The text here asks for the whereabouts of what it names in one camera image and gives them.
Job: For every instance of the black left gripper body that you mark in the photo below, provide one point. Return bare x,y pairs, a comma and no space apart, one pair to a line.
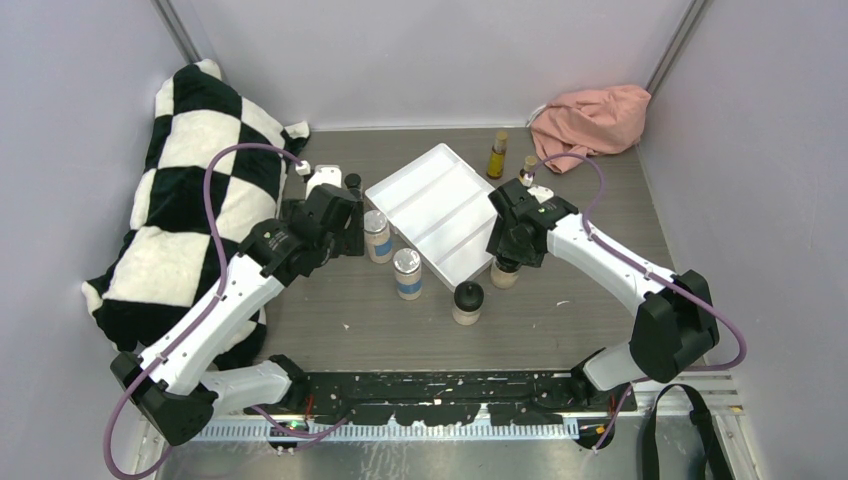
292,206

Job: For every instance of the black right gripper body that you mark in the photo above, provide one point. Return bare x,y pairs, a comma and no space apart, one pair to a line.
504,240

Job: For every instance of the black cap jar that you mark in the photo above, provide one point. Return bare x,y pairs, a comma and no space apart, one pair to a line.
504,273
468,299

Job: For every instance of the silver lid jar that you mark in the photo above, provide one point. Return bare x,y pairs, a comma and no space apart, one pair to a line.
407,266
377,236

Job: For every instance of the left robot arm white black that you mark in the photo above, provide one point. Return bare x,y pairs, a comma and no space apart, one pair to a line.
170,382

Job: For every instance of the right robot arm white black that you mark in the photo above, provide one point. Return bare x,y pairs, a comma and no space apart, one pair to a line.
675,323

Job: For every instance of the small dark bottle far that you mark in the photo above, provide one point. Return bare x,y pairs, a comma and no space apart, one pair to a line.
353,183

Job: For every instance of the yellow oil bottle far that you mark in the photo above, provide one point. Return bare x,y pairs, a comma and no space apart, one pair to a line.
496,163

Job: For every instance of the yellow oil bottle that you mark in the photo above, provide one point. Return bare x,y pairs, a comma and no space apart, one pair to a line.
496,163
527,171

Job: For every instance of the yellow oil bottle near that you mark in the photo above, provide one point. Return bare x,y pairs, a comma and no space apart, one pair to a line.
527,171

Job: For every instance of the white divided plastic tray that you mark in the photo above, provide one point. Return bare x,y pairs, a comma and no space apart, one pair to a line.
439,205

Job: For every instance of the pink cloth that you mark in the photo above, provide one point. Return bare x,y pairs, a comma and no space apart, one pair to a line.
590,122

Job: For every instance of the black white checkered blanket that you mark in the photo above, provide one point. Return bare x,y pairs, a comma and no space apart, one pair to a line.
216,165

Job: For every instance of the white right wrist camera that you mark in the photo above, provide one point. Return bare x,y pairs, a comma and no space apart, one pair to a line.
540,193

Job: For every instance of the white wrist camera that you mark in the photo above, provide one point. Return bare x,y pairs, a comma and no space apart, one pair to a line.
540,193
318,175

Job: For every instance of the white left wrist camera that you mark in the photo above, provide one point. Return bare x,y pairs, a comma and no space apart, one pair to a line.
318,175

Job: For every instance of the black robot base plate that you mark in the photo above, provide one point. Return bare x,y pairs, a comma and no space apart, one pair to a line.
443,398

